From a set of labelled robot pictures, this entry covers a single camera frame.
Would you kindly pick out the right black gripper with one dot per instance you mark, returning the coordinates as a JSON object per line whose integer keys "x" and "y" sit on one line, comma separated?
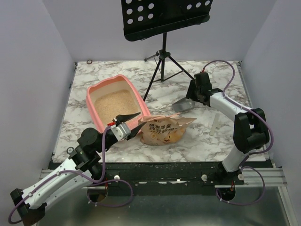
{"x": 196, "y": 92}

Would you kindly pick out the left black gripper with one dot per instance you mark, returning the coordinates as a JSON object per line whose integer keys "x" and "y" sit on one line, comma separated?
{"x": 110, "y": 139}

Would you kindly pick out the metal litter scoop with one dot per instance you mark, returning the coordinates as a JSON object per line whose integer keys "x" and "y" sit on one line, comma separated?
{"x": 183, "y": 105}

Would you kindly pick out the pink litter box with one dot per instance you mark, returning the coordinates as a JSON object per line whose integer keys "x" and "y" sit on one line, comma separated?
{"x": 115, "y": 96}

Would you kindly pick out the orange cat litter bag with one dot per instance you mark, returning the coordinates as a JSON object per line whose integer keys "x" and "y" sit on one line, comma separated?
{"x": 163, "y": 130}

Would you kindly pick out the white bag sealing clip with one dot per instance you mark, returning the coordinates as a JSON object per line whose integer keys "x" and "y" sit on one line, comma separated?
{"x": 215, "y": 125}

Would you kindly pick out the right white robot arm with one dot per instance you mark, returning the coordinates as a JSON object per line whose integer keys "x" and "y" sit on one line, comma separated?
{"x": 250, "y": 128}

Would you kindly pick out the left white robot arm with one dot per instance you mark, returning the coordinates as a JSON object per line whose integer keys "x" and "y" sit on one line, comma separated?
{"x": 84, "y": 166}

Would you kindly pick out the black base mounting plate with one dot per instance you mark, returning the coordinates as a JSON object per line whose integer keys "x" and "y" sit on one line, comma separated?
{"x": 157, "y": 179}

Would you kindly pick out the black music stand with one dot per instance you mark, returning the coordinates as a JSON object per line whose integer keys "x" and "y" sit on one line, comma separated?
{"x": 143, "y": 19}

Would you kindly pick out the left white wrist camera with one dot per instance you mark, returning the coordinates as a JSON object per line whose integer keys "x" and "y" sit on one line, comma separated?
{"x": 119, "y": 131}

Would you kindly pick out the aluminium frame rail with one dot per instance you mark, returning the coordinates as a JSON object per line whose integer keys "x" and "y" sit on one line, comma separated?
{"x": 270, "y": 177}

